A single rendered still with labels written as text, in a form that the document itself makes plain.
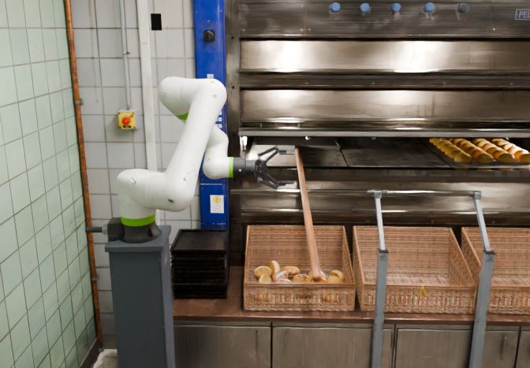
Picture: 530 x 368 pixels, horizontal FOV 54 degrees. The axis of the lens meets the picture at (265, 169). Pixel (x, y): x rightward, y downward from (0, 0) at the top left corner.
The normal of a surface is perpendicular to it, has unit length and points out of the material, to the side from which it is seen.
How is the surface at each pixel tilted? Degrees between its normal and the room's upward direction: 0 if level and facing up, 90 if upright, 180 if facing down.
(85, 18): 90
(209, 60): 90
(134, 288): 90
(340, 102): 70
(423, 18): 90
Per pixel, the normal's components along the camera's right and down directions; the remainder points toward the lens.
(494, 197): -0.03, -0.08
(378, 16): -0.03, 0.26
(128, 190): -0.39, 0.22
